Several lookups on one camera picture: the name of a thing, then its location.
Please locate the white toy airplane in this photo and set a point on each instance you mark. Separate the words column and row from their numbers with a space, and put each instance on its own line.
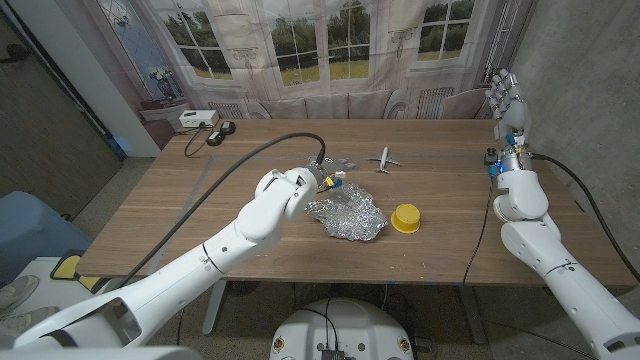
column 384, row 159

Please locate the grey table leg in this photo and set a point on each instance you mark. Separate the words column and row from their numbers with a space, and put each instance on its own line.
column 472, row 315
column 214, row 307

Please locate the grey sneaker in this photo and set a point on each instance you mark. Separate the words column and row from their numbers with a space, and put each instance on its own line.
column 25, row 317
column 17, row 289

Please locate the black power adapter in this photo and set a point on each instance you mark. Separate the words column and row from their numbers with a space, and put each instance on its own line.
column 215, row 138
column 228, row 127

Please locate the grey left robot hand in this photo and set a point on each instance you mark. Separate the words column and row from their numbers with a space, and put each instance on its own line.
column 332, row 165

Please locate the aluminum foil sheet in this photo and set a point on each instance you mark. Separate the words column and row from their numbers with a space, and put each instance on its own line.
column 352, row 217

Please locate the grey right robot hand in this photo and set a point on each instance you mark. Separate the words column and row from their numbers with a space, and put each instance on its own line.
column 512, row 115

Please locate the printed window backdrop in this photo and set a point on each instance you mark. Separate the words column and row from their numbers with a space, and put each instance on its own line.
column 320, row 60

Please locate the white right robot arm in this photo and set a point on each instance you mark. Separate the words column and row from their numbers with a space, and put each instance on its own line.
column 555, row 260

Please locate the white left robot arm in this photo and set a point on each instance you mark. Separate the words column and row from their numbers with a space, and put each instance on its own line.
column 200, row 260

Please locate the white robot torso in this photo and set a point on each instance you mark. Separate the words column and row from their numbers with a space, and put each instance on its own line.
column 350, row 325

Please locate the blue upholstered seat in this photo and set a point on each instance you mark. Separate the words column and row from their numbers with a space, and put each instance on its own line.
column 30, row 230

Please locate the yellow and black pad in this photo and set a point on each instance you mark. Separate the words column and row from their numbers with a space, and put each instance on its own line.
column 67, row 266

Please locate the white power box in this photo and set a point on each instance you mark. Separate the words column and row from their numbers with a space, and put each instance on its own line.
column 197, row 118

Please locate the yellow plastic cup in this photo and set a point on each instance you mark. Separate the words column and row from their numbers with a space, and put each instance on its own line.
column 406, row 218

